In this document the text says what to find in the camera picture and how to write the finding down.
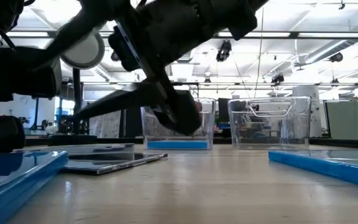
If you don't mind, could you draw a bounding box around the black desk lamp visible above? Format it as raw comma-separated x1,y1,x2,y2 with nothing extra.
48,29,106,146

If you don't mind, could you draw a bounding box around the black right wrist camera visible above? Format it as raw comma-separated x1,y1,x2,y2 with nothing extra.
227,8,258,42

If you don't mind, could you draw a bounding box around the clear plastic bin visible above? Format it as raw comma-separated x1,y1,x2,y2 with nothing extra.
227,95,312,151
140,98,216,151

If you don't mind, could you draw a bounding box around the white cylindrical column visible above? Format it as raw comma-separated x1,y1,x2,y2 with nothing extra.
292,85,322,138

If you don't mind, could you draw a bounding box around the grey partition panel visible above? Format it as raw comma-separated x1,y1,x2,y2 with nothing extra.
323,100,358,141

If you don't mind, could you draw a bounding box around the black monitor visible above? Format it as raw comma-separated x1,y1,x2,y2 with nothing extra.
218,98,231,123

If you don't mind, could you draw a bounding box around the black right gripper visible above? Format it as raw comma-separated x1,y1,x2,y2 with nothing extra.
75,0,270,136

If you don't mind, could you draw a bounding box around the blue jewel case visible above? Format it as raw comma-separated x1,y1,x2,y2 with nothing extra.
146,140,210,150
0,150,69,224
268,149,358,191

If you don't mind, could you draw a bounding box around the black ceiling spotlight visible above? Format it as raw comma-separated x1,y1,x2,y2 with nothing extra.
271,73,285,85
328,52,344,63
215,39,232,62

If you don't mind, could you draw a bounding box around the black jewel case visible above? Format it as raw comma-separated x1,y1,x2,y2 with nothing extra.
12,142,135,154
60,151,169,175

